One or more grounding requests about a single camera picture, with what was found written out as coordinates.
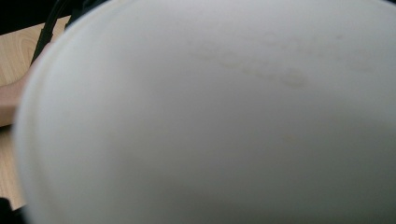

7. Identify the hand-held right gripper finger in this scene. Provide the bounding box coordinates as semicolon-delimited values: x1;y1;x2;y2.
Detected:
0;196;28;224

